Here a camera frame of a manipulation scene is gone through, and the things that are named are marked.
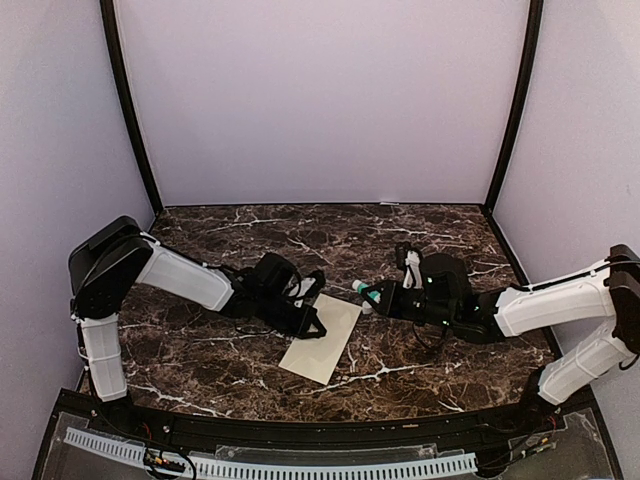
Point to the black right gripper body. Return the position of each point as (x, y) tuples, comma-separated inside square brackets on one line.
[(438, 313)]

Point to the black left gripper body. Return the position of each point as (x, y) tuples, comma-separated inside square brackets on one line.
[(270, 314)]

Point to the grey glue bottle cap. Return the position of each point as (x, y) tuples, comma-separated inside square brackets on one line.
[(366, 309)]

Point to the cream envelope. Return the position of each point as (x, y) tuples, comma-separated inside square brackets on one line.
[(316, 359)]

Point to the small glue bottle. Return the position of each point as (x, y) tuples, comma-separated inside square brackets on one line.
[(370, 296)]

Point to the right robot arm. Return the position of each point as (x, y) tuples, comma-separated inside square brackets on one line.
[(608, 289)]

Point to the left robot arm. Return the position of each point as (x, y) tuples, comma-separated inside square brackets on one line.
[(117, 265)]

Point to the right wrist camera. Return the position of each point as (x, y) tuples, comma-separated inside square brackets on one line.
[(440, 275)]

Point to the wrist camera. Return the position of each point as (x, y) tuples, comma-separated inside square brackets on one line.
[(280, 278), (440, 275)]

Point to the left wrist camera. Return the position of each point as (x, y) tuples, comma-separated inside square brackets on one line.
[(280, 278)]

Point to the white slotted cable duct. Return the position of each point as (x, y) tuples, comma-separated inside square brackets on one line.
[(233, 462)]

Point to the black front rail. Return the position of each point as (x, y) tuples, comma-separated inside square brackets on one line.
[(484, 429)]

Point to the black corner frame post right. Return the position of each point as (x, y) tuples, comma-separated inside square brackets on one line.
[(525, 70)]

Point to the black corner frame post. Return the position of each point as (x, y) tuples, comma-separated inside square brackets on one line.
[(126, 101), (525, 70)]

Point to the black corner frame post left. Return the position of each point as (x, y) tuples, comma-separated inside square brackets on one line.
[(126, 101)]

